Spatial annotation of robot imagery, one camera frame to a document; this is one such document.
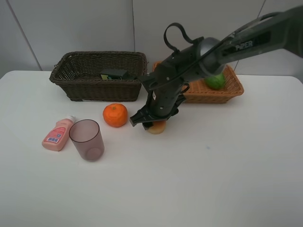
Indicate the light orange wicker basket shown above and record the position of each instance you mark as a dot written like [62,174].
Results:
[200,93]

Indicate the orange mandarin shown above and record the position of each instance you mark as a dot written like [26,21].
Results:
[115,115]

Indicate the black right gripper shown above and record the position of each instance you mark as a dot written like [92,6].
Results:
[162,103]

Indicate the dark brown wicker basket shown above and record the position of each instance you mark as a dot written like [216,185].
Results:
[79,75]

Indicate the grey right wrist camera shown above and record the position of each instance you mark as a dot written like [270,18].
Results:
[150,82]

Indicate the dark green pump bottle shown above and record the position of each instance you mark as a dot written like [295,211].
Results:
[116,74]

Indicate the pink lotion bottle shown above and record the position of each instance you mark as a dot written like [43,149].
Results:
[58,136]

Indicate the red yellow peach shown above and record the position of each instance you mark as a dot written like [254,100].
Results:
[158,127]

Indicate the translucent purple plastic cup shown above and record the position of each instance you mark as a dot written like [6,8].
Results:
[87,139]

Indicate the green lime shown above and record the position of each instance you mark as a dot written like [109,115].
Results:
[216,82]

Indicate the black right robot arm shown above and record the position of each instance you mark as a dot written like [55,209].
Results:
[206,57]

